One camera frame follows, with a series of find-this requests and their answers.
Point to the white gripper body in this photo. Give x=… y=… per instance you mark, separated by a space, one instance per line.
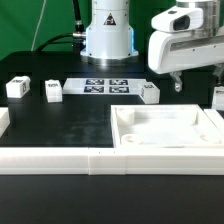
x=185 y=37

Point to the white square tabletop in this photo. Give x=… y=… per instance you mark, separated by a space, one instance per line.
x=163 y=126

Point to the white front fence bar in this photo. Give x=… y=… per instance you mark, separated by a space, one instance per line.
x=93 y=161

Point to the white marker base plate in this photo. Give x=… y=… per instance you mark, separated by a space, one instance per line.
x=102 y=86

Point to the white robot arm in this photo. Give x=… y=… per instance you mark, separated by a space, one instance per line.
x=110 y=38

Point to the white left fence piece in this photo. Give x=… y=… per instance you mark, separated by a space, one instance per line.
x=4 y=119

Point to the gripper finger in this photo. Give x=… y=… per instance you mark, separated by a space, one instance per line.
x=218 y=73
x=176 y=76

